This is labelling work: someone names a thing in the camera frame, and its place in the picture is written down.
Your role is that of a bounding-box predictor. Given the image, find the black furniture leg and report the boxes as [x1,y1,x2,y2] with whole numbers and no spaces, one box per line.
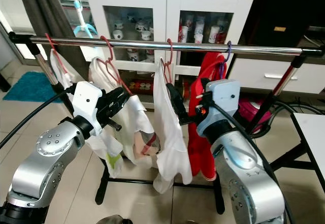
[0,71,12,92]

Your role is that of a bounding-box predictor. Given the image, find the plain white shirt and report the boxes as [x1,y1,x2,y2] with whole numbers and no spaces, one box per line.
[151,59,193,194]

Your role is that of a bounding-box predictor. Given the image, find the red polo shirt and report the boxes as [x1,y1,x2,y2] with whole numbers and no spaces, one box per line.
[187,51,229,181]

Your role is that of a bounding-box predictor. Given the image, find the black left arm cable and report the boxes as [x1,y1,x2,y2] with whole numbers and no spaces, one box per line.
[0,84,78,149]

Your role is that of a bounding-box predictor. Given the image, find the purple clothes hanger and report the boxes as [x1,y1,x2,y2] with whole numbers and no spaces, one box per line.
[217,40,233,81]

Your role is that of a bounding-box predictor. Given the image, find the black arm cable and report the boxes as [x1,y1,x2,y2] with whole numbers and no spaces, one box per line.
[0,84,78,149]
[212,101,295,224]

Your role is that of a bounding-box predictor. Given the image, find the dark wooden cabinet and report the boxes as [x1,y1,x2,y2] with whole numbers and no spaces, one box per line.
[236,0,325,49]

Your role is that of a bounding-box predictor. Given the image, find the grey curtain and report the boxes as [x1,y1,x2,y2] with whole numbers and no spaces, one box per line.
[16,0,77,67]

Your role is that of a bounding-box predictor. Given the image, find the pink bag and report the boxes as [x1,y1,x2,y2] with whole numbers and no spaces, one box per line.
[240,98,274,128]

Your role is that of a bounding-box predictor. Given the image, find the black floor cable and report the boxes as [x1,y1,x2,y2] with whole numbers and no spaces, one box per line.
[251,101,310,136]

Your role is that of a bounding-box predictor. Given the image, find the teal floor mat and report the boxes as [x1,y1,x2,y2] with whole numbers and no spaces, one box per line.
[3,71,61,103]

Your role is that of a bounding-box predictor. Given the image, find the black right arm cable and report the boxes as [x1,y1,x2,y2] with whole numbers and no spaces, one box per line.
[212,101,295,224]

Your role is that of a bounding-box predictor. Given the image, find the red white tumbler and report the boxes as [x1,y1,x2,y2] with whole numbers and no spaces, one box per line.
[193,21,206,43]
[180,26,189,43]
[208,21,227,44]

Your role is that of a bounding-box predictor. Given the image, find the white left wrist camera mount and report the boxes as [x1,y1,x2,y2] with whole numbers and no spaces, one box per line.
[73,81,105,137]

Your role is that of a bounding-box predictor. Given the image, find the white glass door cabinet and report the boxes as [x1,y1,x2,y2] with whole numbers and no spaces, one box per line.
[85,0,325,95]

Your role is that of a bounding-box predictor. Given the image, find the chrome black clothes rack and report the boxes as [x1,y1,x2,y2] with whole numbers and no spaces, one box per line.
[8,31,325,215]

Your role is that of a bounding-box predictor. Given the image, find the left robot leg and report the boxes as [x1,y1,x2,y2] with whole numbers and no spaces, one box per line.
[103,214,134,224]

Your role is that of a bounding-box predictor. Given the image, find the light blue white mop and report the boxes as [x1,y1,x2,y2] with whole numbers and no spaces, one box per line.
[69,0,98,39]

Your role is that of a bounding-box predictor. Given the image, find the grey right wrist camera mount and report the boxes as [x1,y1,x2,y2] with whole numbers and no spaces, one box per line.
[197,79,242,138]

